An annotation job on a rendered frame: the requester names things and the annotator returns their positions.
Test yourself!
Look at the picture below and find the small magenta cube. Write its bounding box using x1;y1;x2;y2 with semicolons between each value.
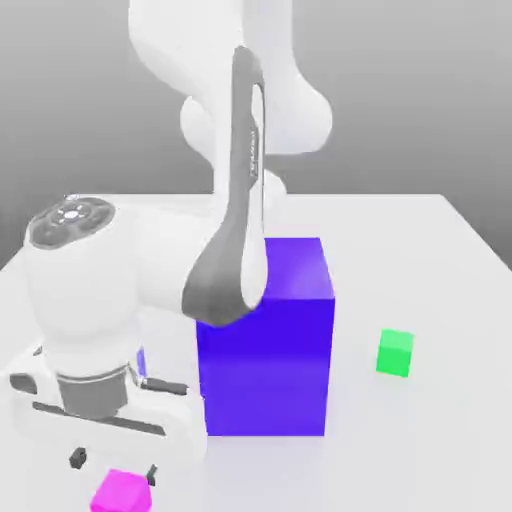
89;468;154;512

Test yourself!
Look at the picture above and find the small green cube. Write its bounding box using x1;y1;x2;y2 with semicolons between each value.
375;328;415;378

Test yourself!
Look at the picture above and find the large blue box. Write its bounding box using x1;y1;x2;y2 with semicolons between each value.
195;236;336;438

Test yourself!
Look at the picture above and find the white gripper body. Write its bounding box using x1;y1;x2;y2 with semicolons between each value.
10;393;210;470

